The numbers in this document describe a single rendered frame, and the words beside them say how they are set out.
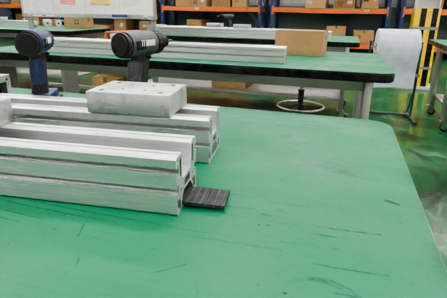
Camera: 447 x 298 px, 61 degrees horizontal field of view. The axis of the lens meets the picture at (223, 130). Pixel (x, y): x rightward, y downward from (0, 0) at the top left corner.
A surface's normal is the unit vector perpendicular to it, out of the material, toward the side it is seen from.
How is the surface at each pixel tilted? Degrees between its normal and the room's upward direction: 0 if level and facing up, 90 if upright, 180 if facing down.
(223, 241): 0
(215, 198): 0
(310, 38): 88
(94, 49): 90
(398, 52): 95
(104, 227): 0
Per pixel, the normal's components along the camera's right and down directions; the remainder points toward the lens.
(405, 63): -0.25, 0.49
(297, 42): -0.39, 0.25
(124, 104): -0.18, 0.29
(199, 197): 0.01, -0.95
